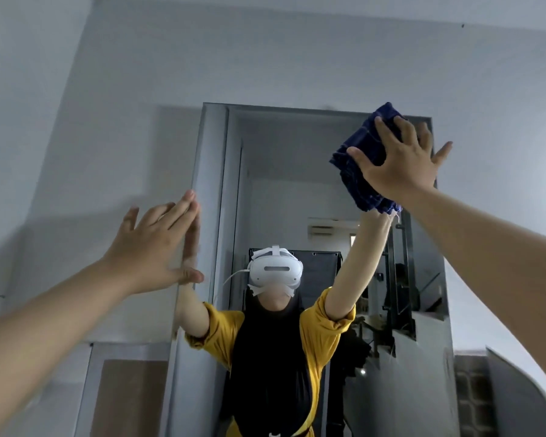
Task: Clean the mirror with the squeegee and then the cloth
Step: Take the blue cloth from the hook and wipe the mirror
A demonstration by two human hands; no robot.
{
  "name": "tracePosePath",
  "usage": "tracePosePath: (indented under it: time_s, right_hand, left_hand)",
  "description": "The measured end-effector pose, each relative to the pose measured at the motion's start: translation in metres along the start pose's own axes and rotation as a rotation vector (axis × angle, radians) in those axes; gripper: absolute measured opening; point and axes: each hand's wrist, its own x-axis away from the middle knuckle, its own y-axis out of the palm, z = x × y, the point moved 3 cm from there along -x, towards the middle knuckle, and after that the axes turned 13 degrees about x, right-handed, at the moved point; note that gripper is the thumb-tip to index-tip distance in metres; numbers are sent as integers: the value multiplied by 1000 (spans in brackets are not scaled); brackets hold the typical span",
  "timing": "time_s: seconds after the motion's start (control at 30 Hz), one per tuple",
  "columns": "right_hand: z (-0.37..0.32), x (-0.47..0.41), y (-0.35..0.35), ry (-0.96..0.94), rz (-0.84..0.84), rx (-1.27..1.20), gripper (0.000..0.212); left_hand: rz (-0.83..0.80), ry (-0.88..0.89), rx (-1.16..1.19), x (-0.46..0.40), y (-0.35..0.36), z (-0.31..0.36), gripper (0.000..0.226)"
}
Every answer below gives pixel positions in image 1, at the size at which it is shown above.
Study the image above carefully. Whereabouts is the person's right forearm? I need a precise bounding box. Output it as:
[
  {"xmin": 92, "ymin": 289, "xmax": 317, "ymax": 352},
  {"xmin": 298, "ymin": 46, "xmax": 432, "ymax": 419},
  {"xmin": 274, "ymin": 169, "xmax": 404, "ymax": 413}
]
[{"xmin": 403, "ymin": 186, "xmax": 546, "ymax": 394}]

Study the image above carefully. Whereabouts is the person's left hand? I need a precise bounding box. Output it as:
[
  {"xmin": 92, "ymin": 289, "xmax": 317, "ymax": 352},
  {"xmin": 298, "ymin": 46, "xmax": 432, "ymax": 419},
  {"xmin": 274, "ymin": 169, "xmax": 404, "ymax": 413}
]
[{"xmin": 104, "ymin": 190, "xmax": 205, "ymax": 296}]

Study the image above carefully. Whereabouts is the white curved panel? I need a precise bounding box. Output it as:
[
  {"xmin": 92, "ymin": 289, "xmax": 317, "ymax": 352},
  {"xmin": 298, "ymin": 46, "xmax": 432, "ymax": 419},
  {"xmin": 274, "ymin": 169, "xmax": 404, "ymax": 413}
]
[{"xmin": 484, "ymin": 346, "xmax": 546, "ymax": 437}]

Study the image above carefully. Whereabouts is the dark blue cleaning cloth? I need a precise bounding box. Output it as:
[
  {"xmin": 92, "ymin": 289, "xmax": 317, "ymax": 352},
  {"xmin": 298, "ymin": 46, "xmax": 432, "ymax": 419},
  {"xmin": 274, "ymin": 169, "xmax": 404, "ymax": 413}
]
[{"xmin": 329, "ymin": 102, "xmax": 409, "ymax": 215}]

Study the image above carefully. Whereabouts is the patterned ventilation block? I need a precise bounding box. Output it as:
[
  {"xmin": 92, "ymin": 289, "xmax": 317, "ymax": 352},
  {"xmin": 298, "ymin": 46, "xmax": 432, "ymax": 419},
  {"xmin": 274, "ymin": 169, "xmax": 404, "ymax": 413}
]
[{"xmin": 454, "ymin": 355, "xmax": 488, "ymax": 437}]

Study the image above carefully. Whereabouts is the tall grey framed mirror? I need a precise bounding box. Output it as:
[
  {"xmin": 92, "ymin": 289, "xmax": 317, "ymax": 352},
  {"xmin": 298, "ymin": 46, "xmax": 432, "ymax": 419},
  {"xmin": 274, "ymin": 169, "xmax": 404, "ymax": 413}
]
[{"xmin": 158, "ymin": 102, "xmax": 461, "ymax": 437}]

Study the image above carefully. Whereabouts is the person's right hand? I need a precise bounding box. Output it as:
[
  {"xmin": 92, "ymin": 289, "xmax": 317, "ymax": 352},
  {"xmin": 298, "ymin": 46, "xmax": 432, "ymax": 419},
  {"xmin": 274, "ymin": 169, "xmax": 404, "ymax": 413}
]
[{"xmin": 346, "ymin": 115, "xmax": 454, "ymax": 206}]

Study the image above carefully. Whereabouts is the person's left forearm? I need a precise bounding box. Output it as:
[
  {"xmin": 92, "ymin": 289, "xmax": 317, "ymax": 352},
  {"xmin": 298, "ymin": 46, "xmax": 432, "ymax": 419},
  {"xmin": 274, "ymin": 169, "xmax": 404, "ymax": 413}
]
[{"xmin": 0, "ymin": 256, "xmax": 133, "ymax": 437}]

